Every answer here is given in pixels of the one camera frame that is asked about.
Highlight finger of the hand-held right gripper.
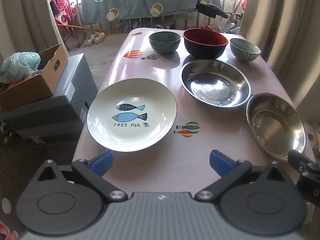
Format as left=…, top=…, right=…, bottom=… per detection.
left=287, top=150, right=320, bottom=178

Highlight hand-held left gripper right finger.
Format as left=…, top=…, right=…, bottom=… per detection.
left=194, top=149, right=288, bottom=203

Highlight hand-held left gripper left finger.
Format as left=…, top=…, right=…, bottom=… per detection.
left=37, top=151, right=128, bottom=204

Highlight deep stainless steel plate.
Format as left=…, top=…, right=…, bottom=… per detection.
left=246, top=92, right=306, bottom=161

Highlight white fish print plate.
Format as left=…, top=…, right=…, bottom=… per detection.
left=86, top=78, right=177, bottom=152

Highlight wide stainless steel plate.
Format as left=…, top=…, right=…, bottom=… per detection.
left=179, top=59, right=251, bottom=108

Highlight green patterned ceramic bowl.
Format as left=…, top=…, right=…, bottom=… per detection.
left=229, top=38, right=261, bottom=62

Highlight red and black bowl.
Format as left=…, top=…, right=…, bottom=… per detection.
left=182, top=28, right=228, bottom=59

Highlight grey ceramic bowl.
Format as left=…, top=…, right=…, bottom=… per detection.
left=149, top=31, right=181, bottom=53

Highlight grey storage box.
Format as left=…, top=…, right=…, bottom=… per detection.
left=0, top=53, right=98, bottom=145

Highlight brown cardboard box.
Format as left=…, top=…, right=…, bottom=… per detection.
left=0, top=43, right=69, bottom=112

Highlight white round lid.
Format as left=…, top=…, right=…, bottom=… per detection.
left=2, top=198, right=12, bottom=215

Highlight pale green plastic bag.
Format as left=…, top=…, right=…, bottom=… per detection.
left=0, top=52, right=41, bottom=84

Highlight metal balcony railing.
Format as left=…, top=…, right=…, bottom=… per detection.
left=57, top=0, right=250, bottom=48

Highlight beige curtain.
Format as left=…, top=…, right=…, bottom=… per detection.
left=0, top=0, right=62, bottom=63
left=240, top=0, right=320, bottom=115

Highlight yellow stick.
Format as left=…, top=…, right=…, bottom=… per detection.
left=56, top=24, right=92, bottom=30

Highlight pink hanging clothes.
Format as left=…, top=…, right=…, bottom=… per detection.
left=46, top=0, right=77, bottom=25

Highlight blue blanket with circles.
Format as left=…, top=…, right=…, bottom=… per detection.
left=80, top=0, right=222, bottom=25

